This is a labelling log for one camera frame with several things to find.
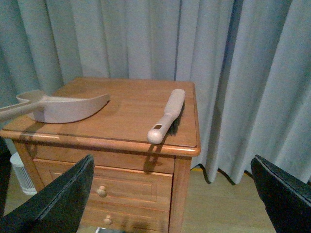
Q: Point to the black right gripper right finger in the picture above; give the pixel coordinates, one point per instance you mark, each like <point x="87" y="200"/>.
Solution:
<point x="287" y="200"/>

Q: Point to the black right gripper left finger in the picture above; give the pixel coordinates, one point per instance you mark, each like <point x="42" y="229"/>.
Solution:
<point x="58" y="207"/>

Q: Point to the beige plastic dustpan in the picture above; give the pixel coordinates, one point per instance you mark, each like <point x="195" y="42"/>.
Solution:
<point x="57" y="110"/>

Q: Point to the beige hand brush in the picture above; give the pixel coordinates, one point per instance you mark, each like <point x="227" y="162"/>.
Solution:
<point x="169" y="122"/>

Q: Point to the white ribbed appliance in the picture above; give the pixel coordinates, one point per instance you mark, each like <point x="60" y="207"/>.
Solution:
<point x="22" y="175"/>

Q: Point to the upper round drawer knob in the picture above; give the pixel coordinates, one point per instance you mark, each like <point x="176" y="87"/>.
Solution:
<point x="101" y="191"/>

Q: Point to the round drawer knob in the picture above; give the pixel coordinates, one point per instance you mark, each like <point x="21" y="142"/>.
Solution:
<point x="101" y="191"/>
<point x="108" y="220"/>

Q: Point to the lower round drawer knob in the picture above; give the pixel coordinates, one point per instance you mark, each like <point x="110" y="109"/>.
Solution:
<point x="108" y="220"/>

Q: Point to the wooden nightstand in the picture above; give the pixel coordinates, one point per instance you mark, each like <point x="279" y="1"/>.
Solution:
<point x="146" y="184"/>

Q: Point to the grey curtain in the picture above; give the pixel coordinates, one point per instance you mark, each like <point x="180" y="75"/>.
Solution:
<point x="250" y="61"/>

